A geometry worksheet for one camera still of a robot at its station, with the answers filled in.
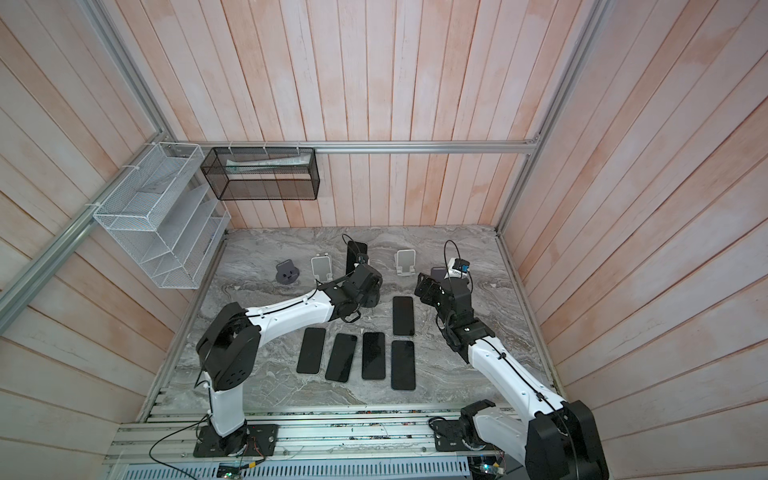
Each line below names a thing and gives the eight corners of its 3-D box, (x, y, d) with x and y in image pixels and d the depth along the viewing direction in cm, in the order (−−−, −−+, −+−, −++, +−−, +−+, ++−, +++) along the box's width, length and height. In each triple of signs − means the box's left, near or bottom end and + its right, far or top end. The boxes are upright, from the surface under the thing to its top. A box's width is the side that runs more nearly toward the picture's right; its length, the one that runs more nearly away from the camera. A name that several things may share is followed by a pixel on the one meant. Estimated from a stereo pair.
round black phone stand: (278, 284, 106) (270, 268, 99) (280, 276, 109) (273, 259, 101) (296, 284, 106) (290, 268, 99) (298, 275, 109) (292, 259, 101)
